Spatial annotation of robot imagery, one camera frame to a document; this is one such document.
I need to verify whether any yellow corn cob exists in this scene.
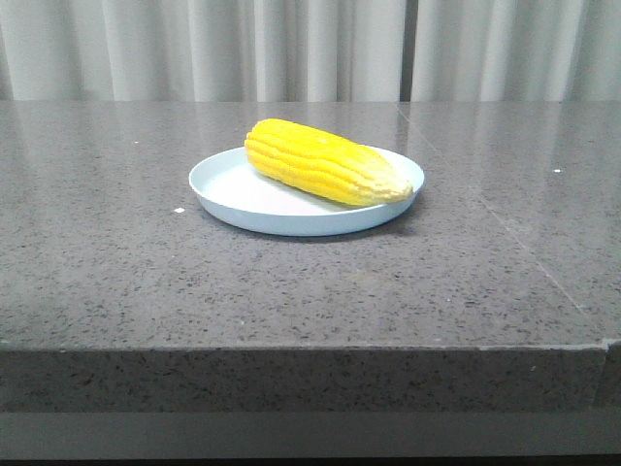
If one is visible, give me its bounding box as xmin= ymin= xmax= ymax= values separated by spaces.
xmin=245 ymin=118 xmax=413 ymax=207

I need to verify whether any light blue round plate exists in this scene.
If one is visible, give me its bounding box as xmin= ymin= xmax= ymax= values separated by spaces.
xmin=188 ymin=147 xmax=425 ymax=237

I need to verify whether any grey pleated curtain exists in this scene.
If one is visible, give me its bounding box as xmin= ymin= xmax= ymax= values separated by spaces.
xmin=1 ymin=1 xmax=620 ymax=102

